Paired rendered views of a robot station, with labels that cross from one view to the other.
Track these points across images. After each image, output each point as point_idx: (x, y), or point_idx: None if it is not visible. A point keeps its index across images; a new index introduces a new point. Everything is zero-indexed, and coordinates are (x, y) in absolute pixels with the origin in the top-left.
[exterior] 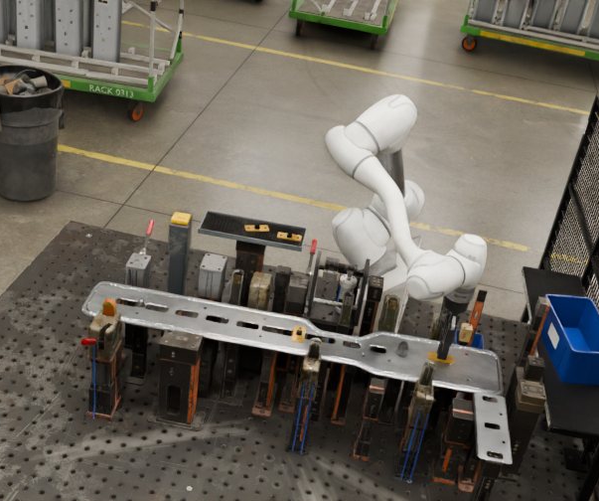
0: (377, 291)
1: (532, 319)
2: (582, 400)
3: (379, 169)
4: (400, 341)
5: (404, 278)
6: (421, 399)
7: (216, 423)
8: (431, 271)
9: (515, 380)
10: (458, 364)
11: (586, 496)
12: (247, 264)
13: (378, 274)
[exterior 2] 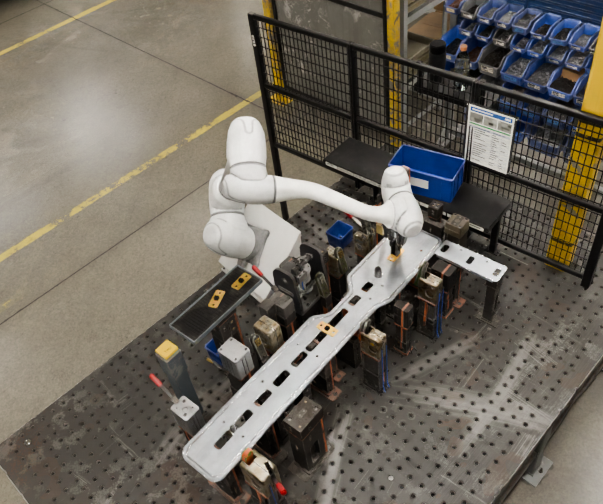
0: (326, 255)
1: None
2: (470, 201)
3: (289, 181)
4: (364, 269)
5: (295, 232)
6: (438, 285)
7: (332, 431)
8: (413, 212)
9: (428, 225)
10: (403, 248)
11: (496, 245)
12: (229, 327)
13: (263, 246)
